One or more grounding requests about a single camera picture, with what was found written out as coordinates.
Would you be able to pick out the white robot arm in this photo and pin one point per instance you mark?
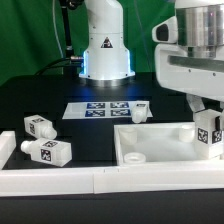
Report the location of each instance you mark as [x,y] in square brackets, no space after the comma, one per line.
[189,56]

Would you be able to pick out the paper sheet with markers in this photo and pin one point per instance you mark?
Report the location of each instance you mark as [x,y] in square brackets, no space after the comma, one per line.
[98,110]

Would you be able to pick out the black pole stand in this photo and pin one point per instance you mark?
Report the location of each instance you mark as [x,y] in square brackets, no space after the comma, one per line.
[70,69]

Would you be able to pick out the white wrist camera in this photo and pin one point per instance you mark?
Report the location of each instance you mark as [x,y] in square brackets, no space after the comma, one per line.
[166,32]

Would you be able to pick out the white U-shaped fence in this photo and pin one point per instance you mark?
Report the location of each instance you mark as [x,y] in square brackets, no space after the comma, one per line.
[200,174]

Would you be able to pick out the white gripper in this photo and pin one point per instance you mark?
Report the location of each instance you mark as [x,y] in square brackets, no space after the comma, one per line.
[202,77]

